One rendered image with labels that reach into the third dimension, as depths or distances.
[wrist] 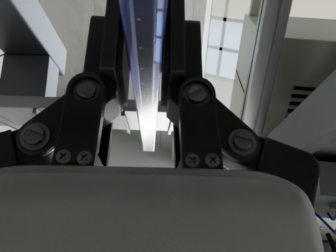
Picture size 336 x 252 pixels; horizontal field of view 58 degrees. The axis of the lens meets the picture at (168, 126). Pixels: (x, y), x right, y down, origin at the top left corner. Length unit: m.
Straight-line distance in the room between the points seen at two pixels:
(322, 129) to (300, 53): 0.35
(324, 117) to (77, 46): 4.92
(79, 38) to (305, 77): 4.59
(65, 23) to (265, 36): 4.84
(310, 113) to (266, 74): 0.18
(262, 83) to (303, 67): 0.16
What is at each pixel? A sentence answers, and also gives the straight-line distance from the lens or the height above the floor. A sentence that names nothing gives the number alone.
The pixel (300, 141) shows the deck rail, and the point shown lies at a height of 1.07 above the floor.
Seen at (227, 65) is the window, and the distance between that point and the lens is 3.73.
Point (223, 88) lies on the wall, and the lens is 3.85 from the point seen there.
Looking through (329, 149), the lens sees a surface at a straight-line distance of 0.46.
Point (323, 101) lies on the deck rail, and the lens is 0.37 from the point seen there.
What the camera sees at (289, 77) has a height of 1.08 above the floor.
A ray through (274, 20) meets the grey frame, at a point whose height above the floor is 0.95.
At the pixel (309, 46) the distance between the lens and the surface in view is 0.69.
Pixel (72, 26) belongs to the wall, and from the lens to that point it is 5.17.
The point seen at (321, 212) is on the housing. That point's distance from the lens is 0.61.
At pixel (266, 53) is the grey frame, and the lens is 0.55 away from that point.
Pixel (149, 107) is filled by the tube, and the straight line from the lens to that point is 0.19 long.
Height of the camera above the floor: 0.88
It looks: 28 degrees up
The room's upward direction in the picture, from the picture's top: 177 degrees counter-clockwise
